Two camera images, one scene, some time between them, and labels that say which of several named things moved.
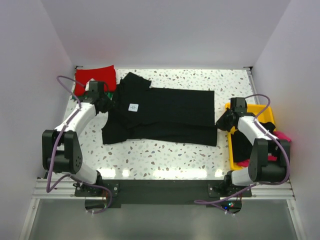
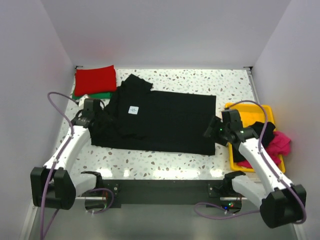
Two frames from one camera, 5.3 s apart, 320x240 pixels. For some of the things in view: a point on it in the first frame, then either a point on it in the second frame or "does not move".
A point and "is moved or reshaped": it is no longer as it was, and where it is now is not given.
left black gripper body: (106, 104) to (99, 116)
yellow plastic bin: (263, 113) does not move
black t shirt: (140, 111) is moved or reshaped
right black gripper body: (223, 121) to (213, 128)
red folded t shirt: (106, 74) does not move
